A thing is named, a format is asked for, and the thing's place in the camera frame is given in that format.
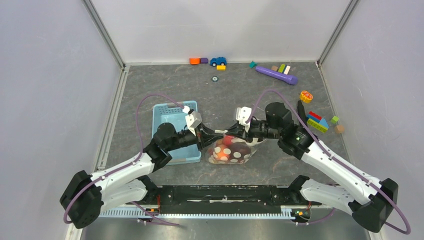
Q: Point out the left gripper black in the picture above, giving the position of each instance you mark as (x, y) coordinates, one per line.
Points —
(205, 135)

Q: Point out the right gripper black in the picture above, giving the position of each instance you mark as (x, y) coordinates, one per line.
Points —
(239, 131)

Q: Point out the red pomegranate toy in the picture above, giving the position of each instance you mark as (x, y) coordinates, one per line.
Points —
(227, 140)

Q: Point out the orange peach toy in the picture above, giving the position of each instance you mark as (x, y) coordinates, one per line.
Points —
(218, 152)

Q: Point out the clear polka dot zip bag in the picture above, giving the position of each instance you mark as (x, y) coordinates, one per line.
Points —
(228, 160)

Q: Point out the dark red apple toy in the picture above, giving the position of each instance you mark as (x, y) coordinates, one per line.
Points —
(240, 150)

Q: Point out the light blue plastic basket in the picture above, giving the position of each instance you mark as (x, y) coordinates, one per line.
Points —
(171, 113)

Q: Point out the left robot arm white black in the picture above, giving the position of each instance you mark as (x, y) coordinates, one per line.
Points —
(89, 194)

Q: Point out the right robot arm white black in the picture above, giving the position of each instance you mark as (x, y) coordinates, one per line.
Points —
(365, 197)

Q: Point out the multicolour duplo stack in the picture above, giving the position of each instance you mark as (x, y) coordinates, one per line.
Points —
(317, 122)

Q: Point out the yellow butterfly duplo block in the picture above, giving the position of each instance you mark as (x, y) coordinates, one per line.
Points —
(306, 96)

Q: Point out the purple toy flashlight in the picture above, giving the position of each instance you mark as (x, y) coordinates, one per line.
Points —
(289, 79)

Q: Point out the white block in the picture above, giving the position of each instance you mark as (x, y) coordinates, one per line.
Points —
(287, 69)

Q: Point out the teal block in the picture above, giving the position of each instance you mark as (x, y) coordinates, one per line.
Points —
(253, 64)

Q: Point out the green lego block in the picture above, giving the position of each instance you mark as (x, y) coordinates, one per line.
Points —
(281, 68)

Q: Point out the blue toy car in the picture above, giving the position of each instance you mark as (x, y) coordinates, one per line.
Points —
(218, 61)

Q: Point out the orange block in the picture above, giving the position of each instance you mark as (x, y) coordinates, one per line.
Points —
(194, 60)

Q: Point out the purple block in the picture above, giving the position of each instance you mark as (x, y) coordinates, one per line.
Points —
(204, 60)

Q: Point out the small green cube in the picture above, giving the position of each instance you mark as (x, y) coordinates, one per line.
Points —
(334, 119)

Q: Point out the tan wooden cube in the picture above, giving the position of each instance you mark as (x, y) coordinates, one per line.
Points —
(339, 129)

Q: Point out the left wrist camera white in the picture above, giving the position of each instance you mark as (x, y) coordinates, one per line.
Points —
(193, 119)

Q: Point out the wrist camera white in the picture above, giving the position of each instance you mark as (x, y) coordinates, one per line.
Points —
(193, 119)
(242, 115)

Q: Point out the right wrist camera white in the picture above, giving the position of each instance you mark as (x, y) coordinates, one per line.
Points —
(242, 115)

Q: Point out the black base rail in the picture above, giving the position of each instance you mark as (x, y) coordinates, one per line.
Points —
(223, 199)

